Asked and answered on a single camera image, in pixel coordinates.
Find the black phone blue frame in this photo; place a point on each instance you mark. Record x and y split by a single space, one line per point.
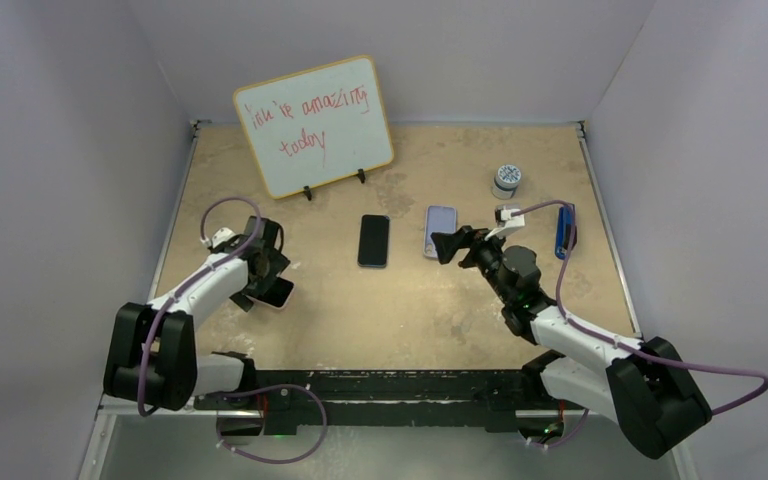
373 245

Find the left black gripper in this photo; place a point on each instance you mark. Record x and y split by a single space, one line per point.
276 266

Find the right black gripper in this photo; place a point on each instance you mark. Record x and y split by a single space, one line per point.
447 245

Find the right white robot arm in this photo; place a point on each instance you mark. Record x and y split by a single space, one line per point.
639 385

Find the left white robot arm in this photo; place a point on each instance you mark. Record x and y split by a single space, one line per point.
152 358

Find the pink cased phone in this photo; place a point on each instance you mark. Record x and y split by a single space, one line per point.
277 296

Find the black aluminium base frame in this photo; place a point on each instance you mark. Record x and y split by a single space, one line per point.
498 401

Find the white dry-erase board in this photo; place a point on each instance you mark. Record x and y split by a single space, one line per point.
316 126

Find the lavender phone case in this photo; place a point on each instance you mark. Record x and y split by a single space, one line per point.
439 219

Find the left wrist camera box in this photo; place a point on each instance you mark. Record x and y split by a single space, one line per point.
219 237

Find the small white blue jar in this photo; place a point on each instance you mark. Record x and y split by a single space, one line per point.
506 181

